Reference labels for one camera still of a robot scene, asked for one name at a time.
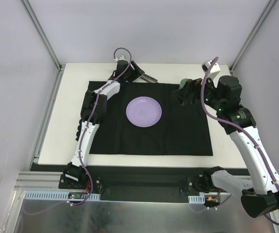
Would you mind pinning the left white cable duct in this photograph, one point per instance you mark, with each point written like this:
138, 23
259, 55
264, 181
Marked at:
61, 195

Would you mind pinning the left aluminium frame post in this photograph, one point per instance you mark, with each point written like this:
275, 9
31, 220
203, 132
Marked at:
41, 33

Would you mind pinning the aluminium frame post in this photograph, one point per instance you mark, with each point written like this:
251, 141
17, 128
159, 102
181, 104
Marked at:
41, 33
253, 33

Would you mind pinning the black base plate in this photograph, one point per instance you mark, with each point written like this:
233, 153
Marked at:
139, 184

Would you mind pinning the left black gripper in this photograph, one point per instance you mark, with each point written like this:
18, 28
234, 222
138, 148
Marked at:
136, 71

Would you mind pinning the white cable duct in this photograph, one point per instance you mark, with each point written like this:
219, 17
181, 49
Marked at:
196, 199
61, 195

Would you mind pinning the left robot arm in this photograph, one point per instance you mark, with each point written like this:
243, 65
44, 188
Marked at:
92, 114

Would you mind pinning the green cup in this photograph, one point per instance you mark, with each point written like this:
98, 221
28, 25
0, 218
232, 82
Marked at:
184, 83

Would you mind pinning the black handled knife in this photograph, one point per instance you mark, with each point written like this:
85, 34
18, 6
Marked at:
149, 78

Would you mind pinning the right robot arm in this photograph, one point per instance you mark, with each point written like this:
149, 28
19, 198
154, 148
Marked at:
260, 195

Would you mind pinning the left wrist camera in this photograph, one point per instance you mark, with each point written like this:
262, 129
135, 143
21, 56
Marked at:
121, 58

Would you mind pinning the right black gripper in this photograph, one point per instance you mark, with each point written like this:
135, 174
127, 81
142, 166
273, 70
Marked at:
188, 90

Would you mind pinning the purple plate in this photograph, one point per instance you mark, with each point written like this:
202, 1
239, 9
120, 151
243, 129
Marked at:
143, 112

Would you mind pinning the right aluminium frame post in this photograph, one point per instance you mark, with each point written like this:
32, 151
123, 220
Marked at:
253, 33

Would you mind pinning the right white cable duct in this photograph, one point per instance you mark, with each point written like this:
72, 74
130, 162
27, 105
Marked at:
196, 199

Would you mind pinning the aluminium rail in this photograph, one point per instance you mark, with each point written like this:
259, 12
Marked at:
37, 180

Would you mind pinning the black cloth placemat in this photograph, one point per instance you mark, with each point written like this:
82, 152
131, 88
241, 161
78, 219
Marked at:
181, 130

